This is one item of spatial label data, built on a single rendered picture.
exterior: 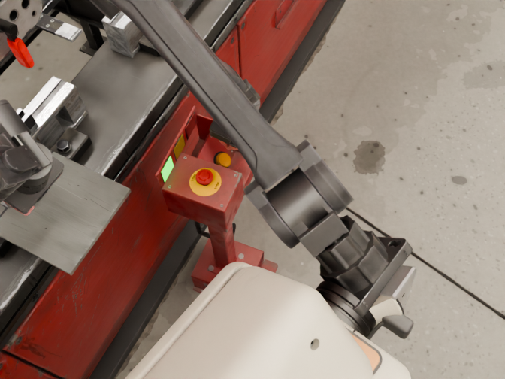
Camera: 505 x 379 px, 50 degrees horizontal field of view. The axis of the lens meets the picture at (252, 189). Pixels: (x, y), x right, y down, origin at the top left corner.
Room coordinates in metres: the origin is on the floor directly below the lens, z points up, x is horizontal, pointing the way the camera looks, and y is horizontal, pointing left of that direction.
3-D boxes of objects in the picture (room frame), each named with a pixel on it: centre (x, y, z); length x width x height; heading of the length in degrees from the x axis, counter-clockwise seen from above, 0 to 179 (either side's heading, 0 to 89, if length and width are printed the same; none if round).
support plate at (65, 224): (0.45, 0.38, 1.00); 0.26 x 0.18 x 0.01; 61
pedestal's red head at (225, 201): (0.64, 0.10, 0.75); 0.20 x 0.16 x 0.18; 156
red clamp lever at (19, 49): (0.62, 0.37, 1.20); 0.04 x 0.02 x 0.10; 61
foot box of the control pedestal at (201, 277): (0.62, 0.07, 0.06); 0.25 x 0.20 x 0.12; 66
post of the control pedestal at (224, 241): (0.64, 0.10, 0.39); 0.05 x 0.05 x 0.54; 66
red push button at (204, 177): (0.59, 0.11, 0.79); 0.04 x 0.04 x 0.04
